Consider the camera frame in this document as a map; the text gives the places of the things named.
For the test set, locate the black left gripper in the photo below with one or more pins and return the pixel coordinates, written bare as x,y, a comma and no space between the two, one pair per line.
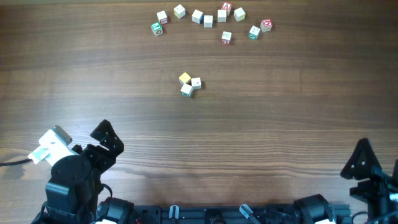
94,154

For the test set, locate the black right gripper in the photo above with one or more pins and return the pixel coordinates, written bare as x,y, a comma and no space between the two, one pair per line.
358,162

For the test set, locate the white green wooden block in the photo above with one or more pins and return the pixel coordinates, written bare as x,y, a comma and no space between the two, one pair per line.
186,90

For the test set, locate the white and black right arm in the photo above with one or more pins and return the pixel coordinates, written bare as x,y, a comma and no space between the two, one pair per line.
316,209

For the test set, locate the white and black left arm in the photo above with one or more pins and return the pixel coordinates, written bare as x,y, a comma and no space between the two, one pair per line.
75,184

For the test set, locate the green letter wooden block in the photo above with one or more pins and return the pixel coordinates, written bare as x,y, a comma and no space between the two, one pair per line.
156,28

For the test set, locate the red sided wooden block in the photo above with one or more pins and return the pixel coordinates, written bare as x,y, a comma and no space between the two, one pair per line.
162,17

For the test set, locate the yellow edged wooden block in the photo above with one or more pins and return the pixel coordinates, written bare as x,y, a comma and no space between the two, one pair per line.
179,11

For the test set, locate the blue sided wooden block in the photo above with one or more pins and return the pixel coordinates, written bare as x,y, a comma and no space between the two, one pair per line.
197,16

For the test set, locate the plain picture wooden block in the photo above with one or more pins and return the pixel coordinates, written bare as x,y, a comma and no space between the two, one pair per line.
208,21

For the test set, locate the red bottomed wooden block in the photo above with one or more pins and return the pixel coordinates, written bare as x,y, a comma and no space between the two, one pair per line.
226,38

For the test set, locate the plain wooden block centre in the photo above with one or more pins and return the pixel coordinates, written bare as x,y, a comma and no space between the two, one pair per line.
221,15

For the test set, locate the red letter A block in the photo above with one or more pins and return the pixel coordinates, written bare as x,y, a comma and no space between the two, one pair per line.
226,6

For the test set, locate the green sided wooden block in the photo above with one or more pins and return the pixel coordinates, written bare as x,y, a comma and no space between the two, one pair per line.
254,32

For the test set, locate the plain wooden block right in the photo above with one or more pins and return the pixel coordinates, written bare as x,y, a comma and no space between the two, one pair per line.
239,14

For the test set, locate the red letter O block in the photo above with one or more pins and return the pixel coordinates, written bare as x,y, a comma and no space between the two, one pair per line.
266,25

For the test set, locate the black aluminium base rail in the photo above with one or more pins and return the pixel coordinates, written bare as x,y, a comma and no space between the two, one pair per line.
272,213

